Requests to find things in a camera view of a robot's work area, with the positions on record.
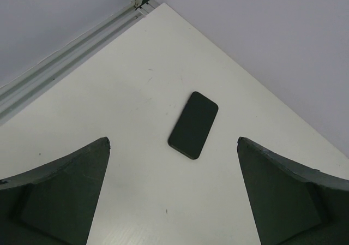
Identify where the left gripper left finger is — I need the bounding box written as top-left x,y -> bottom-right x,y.
1,137 -> 111,244

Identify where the black phone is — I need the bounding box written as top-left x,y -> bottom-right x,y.
167,91 -> 219,160

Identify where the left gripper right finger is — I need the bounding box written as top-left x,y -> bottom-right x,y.
237,137 -> 348,244

